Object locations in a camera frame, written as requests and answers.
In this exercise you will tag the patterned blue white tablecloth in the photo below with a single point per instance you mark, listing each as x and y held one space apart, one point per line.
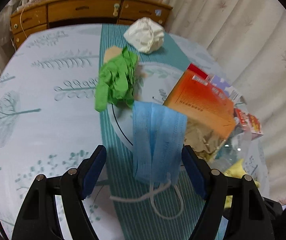
48 124

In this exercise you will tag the clear plastic bag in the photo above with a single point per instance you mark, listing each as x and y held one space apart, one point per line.
236 147

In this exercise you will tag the red cardboard piece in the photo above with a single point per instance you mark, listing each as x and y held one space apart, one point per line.
197 71

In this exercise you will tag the tan crumpled paper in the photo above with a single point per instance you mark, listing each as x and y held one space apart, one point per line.
111 53

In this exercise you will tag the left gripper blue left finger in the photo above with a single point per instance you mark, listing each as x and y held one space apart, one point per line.
38 216

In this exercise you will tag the orange foil snack bag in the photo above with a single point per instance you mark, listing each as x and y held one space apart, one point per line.
210 114

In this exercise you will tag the blue face mask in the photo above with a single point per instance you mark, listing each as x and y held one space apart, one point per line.
158 138

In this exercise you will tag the purple white carton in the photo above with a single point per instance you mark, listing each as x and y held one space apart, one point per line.
231 92

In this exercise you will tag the red pink milk carton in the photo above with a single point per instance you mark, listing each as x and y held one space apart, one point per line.
249 123

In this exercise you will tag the white paper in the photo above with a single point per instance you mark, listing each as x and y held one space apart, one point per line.
145 35

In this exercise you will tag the green paper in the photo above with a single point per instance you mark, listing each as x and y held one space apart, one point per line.
116 81

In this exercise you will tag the wooden drawer cabinet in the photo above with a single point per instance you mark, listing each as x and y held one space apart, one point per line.
46 14

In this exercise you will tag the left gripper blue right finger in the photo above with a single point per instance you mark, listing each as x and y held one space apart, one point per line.
248 217

